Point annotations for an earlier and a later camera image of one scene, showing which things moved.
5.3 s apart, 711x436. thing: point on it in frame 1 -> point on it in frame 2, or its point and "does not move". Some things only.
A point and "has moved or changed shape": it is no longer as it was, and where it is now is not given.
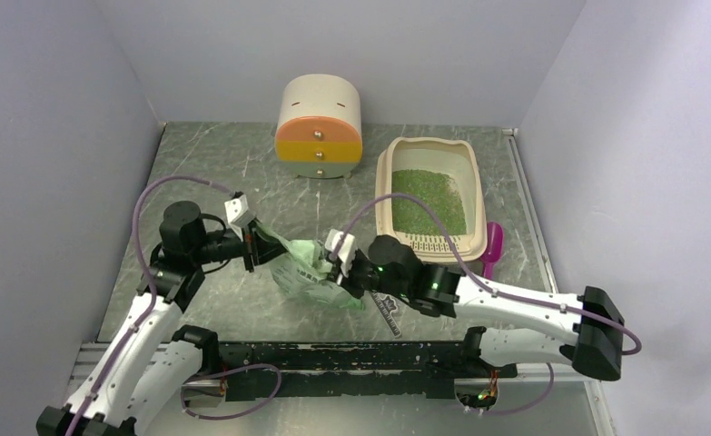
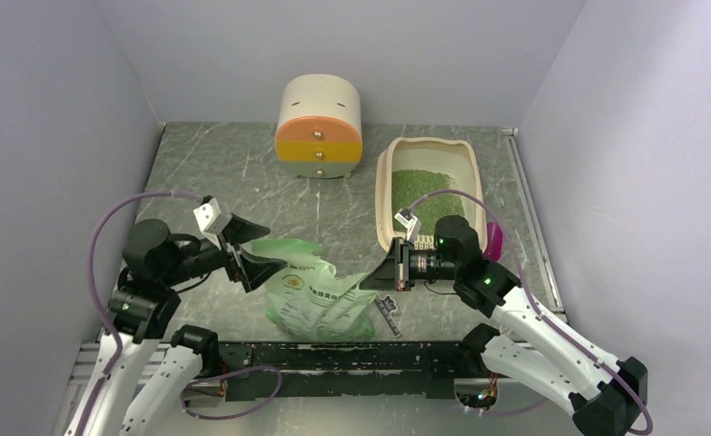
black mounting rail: [252, 370] does not move
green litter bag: [303, 268] has moved or changed shape
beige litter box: [427, 192] does not move
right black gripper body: [361, 277] -> [420, 263]
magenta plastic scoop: [495, 242] does not move
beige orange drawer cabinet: [320, 129] does not move
